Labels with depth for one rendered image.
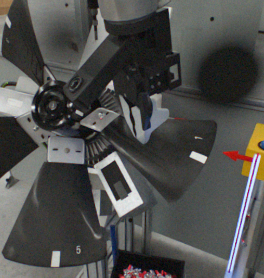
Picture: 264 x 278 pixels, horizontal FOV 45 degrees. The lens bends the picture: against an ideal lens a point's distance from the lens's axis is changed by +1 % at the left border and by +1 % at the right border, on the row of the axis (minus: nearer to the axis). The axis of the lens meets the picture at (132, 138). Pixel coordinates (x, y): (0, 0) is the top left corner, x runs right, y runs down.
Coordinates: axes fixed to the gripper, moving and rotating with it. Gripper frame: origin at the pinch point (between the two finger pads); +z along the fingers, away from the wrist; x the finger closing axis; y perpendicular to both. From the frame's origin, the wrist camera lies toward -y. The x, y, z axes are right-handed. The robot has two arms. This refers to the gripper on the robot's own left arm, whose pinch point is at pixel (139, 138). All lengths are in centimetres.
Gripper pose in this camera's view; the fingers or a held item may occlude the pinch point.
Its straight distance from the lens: 54.2
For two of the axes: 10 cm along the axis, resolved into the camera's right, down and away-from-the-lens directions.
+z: 1.6, 7.7, 6.2
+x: -5.3, -4.6, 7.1
